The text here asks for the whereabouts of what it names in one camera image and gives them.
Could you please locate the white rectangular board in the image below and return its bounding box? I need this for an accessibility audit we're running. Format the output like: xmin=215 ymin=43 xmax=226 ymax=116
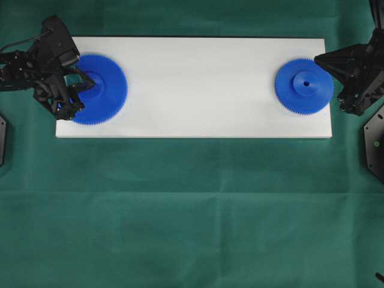
xmin=55 ymin=36 xmax=332 ymax=139

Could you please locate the blue gear near left arm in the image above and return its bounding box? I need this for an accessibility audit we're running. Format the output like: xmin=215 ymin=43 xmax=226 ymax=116
xmin=73 ymin=54 xmax=128 ymax=125

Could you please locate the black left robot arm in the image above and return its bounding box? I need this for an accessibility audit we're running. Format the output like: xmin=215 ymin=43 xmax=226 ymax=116
xmin=1 ymin=16 xmax=95 ymax=120

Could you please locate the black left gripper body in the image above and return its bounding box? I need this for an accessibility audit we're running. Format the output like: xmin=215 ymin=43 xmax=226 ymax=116
xmin=28 ymin=16 xmax=76 ymax=102

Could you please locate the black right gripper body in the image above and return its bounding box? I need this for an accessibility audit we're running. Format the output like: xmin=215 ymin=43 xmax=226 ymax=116
xmin=333 ymin=28 xmax=383 ymax=116

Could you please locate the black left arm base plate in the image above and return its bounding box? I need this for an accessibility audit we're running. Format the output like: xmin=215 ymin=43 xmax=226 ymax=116
xmin=0 ymin=115 xmax=7 ymax=166

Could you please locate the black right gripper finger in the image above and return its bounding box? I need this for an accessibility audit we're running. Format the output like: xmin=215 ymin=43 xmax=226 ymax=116
xmin=314 ymin=52 xmax=345 ymax=85

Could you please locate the green table cloth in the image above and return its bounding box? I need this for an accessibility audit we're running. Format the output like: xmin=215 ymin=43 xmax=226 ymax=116
xmin=0 ymin=0 xmax=384 ymax=288

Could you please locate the blue gear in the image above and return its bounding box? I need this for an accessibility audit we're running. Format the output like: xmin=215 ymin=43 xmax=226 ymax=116
xmin=274 ymin=58 xmax=334 ymax=115

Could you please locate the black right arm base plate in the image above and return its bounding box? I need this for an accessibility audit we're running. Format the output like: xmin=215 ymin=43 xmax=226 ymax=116
xmin=364 ymin=106 xmax=384 ymax=182

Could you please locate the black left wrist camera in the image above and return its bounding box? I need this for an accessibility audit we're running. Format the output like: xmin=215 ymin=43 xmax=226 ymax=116
xmin=58 ymin=46 xmax=80 ymax=67

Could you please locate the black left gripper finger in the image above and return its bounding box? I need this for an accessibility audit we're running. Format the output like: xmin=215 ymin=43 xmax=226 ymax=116
xmin=50 ymin=84 xmax=95 ymax=121
xmin=69 ymin=66 xmax=95 ymax=89

